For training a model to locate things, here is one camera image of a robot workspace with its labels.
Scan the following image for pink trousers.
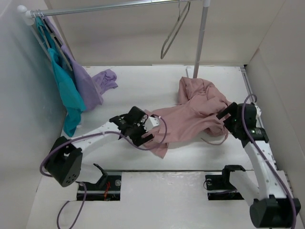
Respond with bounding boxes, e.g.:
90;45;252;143
144;77;231;158

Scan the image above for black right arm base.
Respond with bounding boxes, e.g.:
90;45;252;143
203;173;244;201

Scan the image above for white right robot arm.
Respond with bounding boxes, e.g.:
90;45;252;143
217;103;301;229

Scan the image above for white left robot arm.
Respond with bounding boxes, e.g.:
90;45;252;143
40;106;160;189

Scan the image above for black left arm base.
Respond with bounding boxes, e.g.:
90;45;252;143
85;172;122;201

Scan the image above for grey empty clothes hanger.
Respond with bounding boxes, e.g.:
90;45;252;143
160;2;191;60

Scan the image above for grey hanger with purple garment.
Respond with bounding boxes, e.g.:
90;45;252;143
42;17;73;72

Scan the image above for grey hanger with teal garment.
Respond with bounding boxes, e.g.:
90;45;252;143
35;17;56;52

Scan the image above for purple hanging garment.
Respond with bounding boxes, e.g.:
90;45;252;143
51;24;118;112

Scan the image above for teal hanging garment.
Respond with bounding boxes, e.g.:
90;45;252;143
35;18;87;137

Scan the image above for grey vertical rack pole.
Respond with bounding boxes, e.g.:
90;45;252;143
193;0;210;78

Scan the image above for white rack corner joint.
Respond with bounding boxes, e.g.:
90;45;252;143
17;5;35;26

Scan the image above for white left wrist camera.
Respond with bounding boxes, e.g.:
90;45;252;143
143;116;160;132

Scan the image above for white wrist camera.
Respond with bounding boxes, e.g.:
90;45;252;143
143;116;160;132
253;103;263;127

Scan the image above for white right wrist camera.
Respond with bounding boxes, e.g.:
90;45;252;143
253;103;263;127

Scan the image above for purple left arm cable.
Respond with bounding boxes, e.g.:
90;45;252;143
39;115;168;229

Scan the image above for silver horizontal rack rail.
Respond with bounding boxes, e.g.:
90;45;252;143
26;0;205;17

